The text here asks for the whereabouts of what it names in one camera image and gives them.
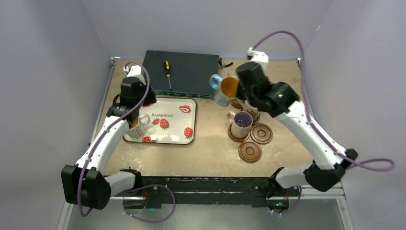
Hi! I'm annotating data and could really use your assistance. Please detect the wooden coaster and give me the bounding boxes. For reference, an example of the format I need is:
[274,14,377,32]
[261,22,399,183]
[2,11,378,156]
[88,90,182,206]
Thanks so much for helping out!
[227,125,250,142]
[231,101,244,109]
[238,141,262,163]
[252,114,261,125]
[250,123,273,144]

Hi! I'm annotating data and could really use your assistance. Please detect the wooden coaster front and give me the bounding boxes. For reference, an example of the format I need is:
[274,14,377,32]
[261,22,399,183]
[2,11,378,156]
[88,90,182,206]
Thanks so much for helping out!
[238,141,262,163]

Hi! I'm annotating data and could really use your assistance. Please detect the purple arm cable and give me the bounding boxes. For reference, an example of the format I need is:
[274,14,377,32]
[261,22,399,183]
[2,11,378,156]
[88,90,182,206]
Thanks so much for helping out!
[77,62,151,218]
[252,30,396,173]

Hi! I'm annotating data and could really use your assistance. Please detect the orange interior mug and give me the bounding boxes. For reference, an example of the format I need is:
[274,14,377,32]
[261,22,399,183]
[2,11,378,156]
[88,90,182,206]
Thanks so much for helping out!
[127,114,151,139]

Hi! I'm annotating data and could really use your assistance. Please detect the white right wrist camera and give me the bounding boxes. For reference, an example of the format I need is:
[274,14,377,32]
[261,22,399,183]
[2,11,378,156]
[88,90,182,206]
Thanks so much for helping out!
[246,47,269,64]

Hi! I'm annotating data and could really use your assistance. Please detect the white strawberry tray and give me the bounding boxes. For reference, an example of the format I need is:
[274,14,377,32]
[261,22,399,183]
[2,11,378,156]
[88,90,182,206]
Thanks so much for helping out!
[124,98,197,145]

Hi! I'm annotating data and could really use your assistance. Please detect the cream mug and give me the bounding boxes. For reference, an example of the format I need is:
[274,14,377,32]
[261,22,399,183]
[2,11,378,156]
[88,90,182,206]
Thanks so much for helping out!
[243,100,260,120]

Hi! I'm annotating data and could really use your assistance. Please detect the black yellow long screwdriver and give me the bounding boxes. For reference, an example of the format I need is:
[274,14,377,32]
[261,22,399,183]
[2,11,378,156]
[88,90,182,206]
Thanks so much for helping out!
[164,61,172,91]

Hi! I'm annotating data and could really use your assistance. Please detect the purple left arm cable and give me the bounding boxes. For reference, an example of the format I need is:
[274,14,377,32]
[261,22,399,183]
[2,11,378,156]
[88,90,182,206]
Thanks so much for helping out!
[77,62,151,218]

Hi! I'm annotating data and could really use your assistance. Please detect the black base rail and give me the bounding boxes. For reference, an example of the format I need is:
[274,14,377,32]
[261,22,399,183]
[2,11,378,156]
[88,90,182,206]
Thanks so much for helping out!
[118,175,300,209]

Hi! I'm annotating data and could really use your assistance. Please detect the blue butterfly mug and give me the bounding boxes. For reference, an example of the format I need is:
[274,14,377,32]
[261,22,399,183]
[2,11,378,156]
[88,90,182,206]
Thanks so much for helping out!
[209,74,239,107]

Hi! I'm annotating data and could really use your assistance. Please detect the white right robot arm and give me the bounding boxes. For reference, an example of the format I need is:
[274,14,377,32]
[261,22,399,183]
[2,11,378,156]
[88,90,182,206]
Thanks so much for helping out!
[236,61,358,195]

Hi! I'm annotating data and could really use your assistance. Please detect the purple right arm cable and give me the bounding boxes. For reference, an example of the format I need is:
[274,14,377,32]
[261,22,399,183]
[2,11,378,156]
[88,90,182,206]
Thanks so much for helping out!
[252,30,396,173]

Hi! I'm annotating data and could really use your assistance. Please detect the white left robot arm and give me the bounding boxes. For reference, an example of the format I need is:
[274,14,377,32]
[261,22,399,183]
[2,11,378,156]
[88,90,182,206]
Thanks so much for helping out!
[61,77,157,210]

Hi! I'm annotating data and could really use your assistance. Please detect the dark network switch box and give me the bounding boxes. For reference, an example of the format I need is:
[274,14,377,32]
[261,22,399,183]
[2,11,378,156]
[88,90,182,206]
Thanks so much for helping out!
[143,50,220,99]

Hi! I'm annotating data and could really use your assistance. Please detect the purple interior mug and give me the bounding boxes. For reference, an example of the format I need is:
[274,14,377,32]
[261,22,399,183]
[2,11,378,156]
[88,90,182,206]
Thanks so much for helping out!
[227,111,253,138]

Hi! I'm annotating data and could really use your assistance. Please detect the black handled pliers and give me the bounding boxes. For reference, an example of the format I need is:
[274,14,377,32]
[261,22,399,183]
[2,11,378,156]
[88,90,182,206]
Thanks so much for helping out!
[219,57,234,69]

